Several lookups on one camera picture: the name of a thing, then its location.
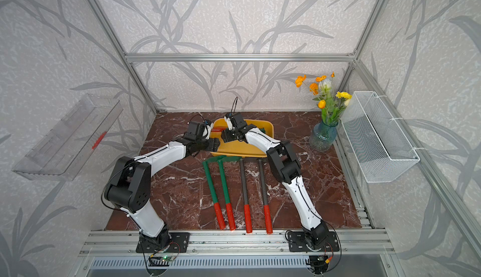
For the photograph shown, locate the white wire mesh basket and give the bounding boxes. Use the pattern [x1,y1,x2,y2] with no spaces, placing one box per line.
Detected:
[341,91,420,184]

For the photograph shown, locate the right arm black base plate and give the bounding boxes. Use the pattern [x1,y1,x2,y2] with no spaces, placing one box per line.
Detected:
[284,230,340,253]

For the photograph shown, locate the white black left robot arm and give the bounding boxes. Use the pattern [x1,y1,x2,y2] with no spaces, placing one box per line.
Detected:
[103,120,220,243]

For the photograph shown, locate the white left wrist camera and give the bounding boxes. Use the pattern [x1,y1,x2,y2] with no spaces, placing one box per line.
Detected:
[203,119,214,139]

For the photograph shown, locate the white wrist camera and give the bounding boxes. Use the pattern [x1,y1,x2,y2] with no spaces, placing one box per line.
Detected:
[203,119,214,139]
[224,114,233,130]

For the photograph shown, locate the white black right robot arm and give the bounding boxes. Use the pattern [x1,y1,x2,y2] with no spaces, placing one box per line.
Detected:
[221,112,329,251]

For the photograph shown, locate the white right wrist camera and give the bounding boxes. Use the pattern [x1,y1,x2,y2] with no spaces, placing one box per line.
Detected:
[224,114,233,130]

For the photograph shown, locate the yellow plastic storage box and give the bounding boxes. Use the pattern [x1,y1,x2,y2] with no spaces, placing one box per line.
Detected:
[211,118,274,158]

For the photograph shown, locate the aluminium front rail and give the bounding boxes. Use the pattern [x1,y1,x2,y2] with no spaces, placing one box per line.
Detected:
[79,229,395,257]

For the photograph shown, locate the orange yellow artificial flowers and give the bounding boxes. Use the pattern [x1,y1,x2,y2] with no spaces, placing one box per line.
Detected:
[308,72,352,127]

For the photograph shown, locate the clear plastic wall shelf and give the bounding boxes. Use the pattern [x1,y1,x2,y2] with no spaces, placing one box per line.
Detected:
[13,94,123,181]

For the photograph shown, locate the blue glass vase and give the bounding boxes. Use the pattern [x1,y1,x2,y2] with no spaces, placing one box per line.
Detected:
[309,121,338,152]

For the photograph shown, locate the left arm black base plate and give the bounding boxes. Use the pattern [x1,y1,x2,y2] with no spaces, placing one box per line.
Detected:
[136,232,190,254]

